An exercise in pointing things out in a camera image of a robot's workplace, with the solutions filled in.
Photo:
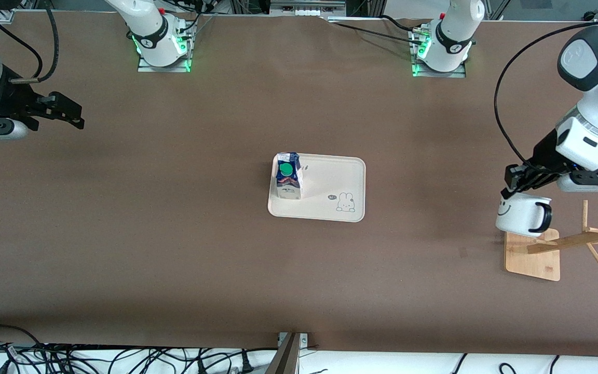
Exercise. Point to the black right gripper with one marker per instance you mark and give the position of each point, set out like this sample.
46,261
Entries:
5,101

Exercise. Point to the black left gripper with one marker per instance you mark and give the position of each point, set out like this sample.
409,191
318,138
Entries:
544,155

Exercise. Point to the white smiley face mug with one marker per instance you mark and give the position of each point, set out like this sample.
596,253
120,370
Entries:
519,218

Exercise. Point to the blue white milk carton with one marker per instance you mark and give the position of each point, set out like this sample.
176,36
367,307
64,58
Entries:
288,179

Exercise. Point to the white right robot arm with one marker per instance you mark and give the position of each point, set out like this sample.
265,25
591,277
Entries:
156,36

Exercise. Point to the beige rabbit print tray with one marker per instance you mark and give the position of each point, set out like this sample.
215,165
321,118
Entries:
330,182

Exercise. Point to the wooden mug stand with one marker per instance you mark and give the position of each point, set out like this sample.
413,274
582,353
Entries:
530,259

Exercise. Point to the silver box with ports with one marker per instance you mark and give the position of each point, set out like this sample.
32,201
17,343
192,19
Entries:
308,6

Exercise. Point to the aluminium profile bar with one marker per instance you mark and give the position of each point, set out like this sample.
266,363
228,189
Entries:
284,356

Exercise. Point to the black power plug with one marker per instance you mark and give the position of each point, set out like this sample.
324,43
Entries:
247,363

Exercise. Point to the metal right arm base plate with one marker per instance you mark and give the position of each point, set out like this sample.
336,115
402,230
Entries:
146,66

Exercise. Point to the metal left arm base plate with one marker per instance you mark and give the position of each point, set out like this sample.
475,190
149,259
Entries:
418,72

